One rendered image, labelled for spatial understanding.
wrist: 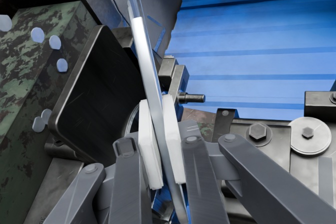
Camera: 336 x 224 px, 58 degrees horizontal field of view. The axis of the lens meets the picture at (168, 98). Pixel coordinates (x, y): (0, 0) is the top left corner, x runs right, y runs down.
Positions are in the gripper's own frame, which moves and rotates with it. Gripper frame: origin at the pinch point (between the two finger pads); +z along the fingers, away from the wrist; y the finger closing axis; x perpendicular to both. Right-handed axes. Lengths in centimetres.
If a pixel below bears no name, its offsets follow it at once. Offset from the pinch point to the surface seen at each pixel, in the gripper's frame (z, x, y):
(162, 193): 25.1, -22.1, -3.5
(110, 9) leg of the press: 44.5, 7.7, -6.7
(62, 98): 11.0, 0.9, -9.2
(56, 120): 9.1, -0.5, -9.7
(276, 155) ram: 15.5, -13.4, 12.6
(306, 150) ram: 16.3, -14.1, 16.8
